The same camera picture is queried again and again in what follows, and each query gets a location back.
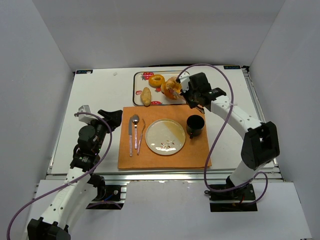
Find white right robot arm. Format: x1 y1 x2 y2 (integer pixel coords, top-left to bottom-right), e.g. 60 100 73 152
179 72 280 191

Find pale ring donut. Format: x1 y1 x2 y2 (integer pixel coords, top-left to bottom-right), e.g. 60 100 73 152
160 82 166 93

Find aluminium frame rail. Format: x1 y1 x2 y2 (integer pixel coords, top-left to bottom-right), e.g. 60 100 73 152
45 166 284 198

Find strawberry pattern rectangular tray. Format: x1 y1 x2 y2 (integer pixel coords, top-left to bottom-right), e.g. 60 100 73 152
132 70 186 106

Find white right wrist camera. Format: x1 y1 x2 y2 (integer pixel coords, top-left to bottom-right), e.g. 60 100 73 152
176 73 190 93

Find knife with pink handle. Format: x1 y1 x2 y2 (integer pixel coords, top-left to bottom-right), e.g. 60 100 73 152
128 117 133 157

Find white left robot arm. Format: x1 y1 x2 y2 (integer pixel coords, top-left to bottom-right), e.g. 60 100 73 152
27 105 123 240

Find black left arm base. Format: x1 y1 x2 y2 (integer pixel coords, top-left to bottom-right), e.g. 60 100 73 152
87 174 124 210

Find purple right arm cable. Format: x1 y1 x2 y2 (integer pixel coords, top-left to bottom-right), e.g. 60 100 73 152
177 63 270 206

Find dark green mug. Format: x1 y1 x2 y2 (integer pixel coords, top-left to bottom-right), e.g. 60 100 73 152
186 115 205 139

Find black table corner label right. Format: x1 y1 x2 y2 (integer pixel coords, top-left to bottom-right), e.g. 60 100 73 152
223 65 241 70

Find round cream ceramic plate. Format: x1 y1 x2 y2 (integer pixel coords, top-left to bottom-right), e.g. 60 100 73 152
145 118 186 156

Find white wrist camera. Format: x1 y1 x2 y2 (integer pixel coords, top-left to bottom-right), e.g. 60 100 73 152
74 105 96 125
176 73 190 93

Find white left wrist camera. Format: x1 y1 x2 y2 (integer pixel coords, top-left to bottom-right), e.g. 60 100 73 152
74 105 96 125

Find spoon with pink handle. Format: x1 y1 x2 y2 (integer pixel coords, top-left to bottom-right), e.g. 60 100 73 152
132 114 140 150

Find black table corner label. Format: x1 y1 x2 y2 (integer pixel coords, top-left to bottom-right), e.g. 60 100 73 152
75 69 93 75
223 65 241 70

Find rose gold fork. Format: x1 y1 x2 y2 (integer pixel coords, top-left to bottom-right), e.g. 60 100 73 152
137 118 146 156

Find orange glazed ring donut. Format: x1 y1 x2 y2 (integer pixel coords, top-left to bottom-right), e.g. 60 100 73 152
148 74 165 88

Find oblong baked bread roll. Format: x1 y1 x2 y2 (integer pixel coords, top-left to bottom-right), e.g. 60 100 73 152
140 87 152 107

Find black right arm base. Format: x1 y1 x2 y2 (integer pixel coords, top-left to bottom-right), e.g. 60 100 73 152
204 177 258 213

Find metal kitchen tongs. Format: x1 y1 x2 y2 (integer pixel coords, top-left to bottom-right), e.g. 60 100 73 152
171 89 206 115

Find orange cloth placemat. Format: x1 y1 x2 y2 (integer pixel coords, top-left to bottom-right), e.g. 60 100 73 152
117 104 209 170

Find black table corner label left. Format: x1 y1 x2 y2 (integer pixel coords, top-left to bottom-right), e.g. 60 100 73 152
75 69 93 75

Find large sugar-crusted bundt bread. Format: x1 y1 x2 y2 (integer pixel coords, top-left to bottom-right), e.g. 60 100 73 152
163 76 182 100

